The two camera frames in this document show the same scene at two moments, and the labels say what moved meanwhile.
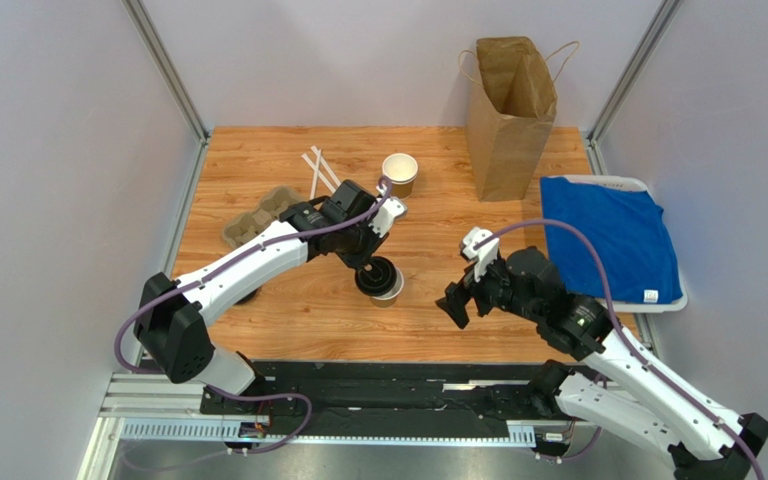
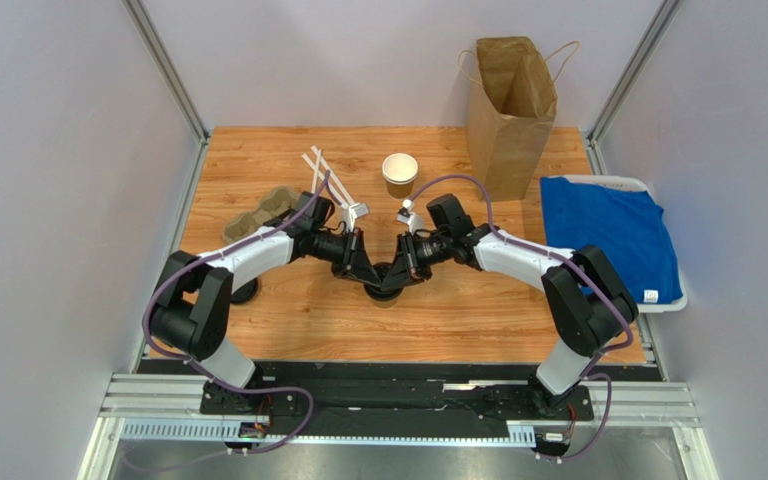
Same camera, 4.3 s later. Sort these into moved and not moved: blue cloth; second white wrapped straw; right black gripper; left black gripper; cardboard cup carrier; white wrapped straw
Moved: left black gripper; right black gripper
Not moved: cardboard cup carrier; blue cloth; white wrapped straw; second white wrapped straw
